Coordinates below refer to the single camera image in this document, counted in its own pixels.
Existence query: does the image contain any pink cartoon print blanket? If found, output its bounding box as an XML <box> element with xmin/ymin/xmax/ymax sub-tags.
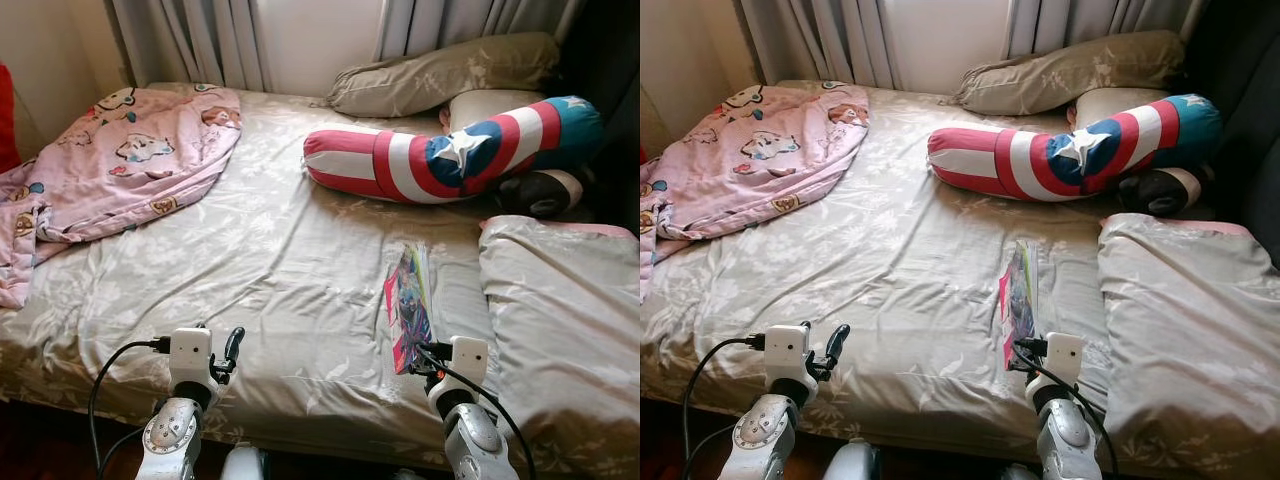
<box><xmin>0</xmin><ymin>85</ymin><xmax>243</xmax><ymax>309</ymax></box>
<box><xmin>640</xmin><ymin>83</ymin><xmax>871</xmax><ymax>301</ymax></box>

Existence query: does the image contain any cream plain pillow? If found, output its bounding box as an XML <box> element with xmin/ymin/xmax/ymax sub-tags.
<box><xmin>445</xmin><ymin>88</ymin><xmax>546</xmax><ymax>136</ymax></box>
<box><xmin>1070</xmin><ymin>87</ymin><xmax>1166</xmax><ymax>131</ymax></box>

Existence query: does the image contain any large beige floral pillow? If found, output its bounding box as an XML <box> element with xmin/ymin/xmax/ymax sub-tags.
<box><xmin>1097</xmin><ymin>212</ymin><xmax>1280</xmax><ymax>476</ymax></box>
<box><xmin>478</xmin><ymin>215</ymin><xmax>640</xmax><ymax>476</ymax></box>

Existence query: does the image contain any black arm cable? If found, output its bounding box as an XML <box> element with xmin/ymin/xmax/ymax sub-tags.
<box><xmin>683</xmin><ymin>335</ymin><xmax>769</xmax><ymax>480</ymax></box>
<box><xmin>415</xmin><ymin>345</ymin><xmax>538</xmax><ymax>480</ymax></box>
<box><xmin>1013</xmin><ymin>340</ymin><xmax>1126</xmax><ymax>480</ymax></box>
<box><xmin>88</xmin><ymin>338</ymin><xmax>173</xmax><ymax>476</ymax></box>

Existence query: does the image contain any red white blue star bolster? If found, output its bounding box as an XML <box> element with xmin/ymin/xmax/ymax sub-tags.
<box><xmin>303</xmin><ymin>95</ymin><xmax>606</xmax><ymax>206</ymax></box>
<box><xmin>927</xmin><ymin>93</ymin><xmax>1223</xmax><ymax>201</ymax></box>

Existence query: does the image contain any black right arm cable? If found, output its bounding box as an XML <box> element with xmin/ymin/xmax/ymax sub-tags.
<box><xmin>1013</xmin><ymin>340</ymin><xmax>1126</xmax><ymax>480</ymax></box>
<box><xmin>415</xmin><ymin>345</ymin><xmax>538</xmax><ymax>480</ymax></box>

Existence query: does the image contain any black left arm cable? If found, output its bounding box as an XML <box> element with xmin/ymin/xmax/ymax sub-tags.
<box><xmin>683</xmin><ymin>335</ymin><xmax>769</xmax><ymax>480</ymax></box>
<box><xmin>88</xmin><ymin>338</ymin><xmax>173</xmax><ymax>476</ymax></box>

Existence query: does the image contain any grey curtain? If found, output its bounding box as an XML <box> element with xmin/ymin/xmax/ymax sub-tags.
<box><xmin>372</xmin><ymin>0</ymin><xmax>581</xmax><ymax>63</ymax></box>
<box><xmin>108</xmin><ymin>0</ymin><xmax>271</xmax><ymax>93</ymax></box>
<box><xmin>1005</xmin><ymin>0</ymin><xmax>1206</xmax><ymax>61</ymax></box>
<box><xmin>738</xmin><ymin>0</ymin><xmax>901</xmax><ymax>91</ymax></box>

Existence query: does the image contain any beige floral bedsheet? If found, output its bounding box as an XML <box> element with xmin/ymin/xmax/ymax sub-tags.
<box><xmin>0</xmin><ymin>82</ymin><xmax>640</xmax><ymax>476</ymax></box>
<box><xmin>640</xmin><ymin>80</ymin><xmax>1280</xmax><ymax>476</ymax></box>

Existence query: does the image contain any black white plush toy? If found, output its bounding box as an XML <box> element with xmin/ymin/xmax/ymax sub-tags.
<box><xmin>1118</xmin><ymin>165</ymin><xmax>1213</xmax><ymax>216</ymax></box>
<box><xmin>495</xmin><ymin>168</ymin><xmax>591</xmax><ymax>219</ymax></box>

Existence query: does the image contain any colourful comic book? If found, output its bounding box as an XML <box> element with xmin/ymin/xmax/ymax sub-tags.
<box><xmin>383</xmin><ymin>240</ymin><xmax>438</xmax><ymax>376</ymax></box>
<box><xmin>997</xmin><ymin>238</ymin><xmax>1043</xmax><ymax>373</ymax></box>

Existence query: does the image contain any beige floral long pillow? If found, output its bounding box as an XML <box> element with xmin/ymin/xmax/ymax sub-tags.
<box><xmin>328</xmin><ymin>32</ymin><xmax>561</xmax><ymax>119</ymax></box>
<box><xmin>955</xmin><ymin>30</ymin><xmax>1188</xmax><ymax>116</ymax></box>

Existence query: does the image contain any robot left leg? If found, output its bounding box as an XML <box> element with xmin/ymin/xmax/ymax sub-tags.
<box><xmin>220</xmin><ymin>445</ymin><xmax>271</xmax><ymax>480</ymax></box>
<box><xmin>822</xmin><ymin>440</ymin><xmax>881</xmax><ymax>480</ymax></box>

